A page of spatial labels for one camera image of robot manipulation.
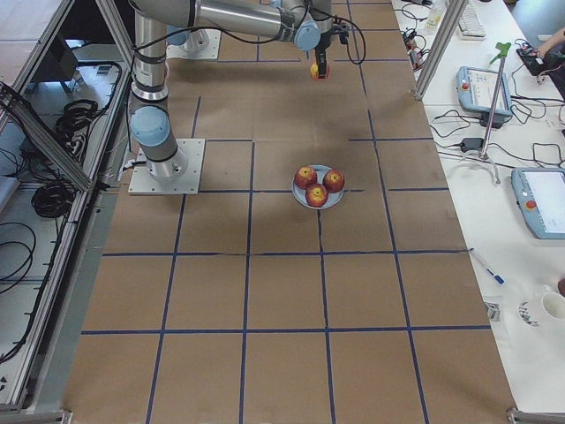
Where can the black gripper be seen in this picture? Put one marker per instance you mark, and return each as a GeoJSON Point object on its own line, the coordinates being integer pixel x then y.
{"type": "Point", "coordinates": [323, 44]}

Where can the yellow-red apple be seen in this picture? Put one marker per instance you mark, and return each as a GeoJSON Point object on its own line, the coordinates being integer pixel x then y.
{"type": "Point", "coordinates": [320, 72]}

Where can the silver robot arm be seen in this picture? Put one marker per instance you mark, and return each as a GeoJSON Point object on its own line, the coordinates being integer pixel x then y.
{"type": "Point", "coordinates": [309, 25]}
{"type": "Point", "coordinates": [194, 41]}

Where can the red apple plate back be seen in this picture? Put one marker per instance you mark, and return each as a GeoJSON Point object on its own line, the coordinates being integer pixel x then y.
{"type": "Point", "coordinates": [305, 176]}

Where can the red apple plate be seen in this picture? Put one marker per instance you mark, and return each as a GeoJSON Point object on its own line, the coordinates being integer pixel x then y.
{"type": "Point", "coordinates": [305, 176]}
{"type": "Point", "coordinates": [316, 195]}
{"type": "Point", "coordinates": [334, 181]}

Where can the red apple plate outer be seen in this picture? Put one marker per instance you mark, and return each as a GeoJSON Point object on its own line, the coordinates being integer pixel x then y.
{"type": "Point", "coordinates": [334, 181]}

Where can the red apple plate front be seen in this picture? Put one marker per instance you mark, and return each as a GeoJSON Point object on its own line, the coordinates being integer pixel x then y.
{"type": "Point", "coordinates": [316, 195]}

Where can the light blue plate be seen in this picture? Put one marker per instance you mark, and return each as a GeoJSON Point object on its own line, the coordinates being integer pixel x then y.
{"type": "Point", "coordinates": [331, 199]}

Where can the plastic bottle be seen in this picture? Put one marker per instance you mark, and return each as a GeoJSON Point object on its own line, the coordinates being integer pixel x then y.
{"type": "Point", "coordinates": [434, 16]}

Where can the white keyboard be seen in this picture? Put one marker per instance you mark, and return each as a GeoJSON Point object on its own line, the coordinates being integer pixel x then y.
{"type": "Point", "coordinates": [469, 24]}

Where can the teach pendant far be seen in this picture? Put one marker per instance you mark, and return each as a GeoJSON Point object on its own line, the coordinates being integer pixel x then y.
{"type": "Point", "coordinates": [475, 90]}

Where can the teach pendant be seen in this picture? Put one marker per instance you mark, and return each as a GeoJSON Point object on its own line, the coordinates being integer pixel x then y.
{"type": "Point", "coordinates": [475, 90]}
{"type": "Point", "coordinates": [540, 197]}

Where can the black power adapter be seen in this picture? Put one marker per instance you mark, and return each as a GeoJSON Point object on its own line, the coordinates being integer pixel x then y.
{"type": "Point", "coordinates": [471, 144]}

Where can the green clamp on rod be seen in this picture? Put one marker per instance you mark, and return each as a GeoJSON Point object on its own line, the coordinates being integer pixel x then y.
{"type": "Point", "coordinates": [503, 50]}

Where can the teach pendant near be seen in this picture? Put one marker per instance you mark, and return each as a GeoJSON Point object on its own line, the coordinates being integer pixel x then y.
{"type": "Point", "coordinates": [540, 197]}

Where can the blue white pen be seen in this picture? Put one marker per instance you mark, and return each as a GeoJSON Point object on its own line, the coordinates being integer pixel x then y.
{"type": "Point", "coordinates": [482, 262]}

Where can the white mug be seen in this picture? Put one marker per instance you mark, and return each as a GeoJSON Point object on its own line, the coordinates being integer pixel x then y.
{"type": "Point", "coordinates": [546, 309]}

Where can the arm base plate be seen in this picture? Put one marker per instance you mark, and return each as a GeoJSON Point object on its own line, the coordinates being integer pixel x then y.
{"type": "Point", "coordinates": [208, 54]}
{"type": "Point", "coordinates": [185, 172]}

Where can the aluminium frame post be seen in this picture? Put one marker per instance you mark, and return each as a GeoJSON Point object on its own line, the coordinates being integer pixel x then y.
{"type": "Point", "coordinates": [441, 40]}

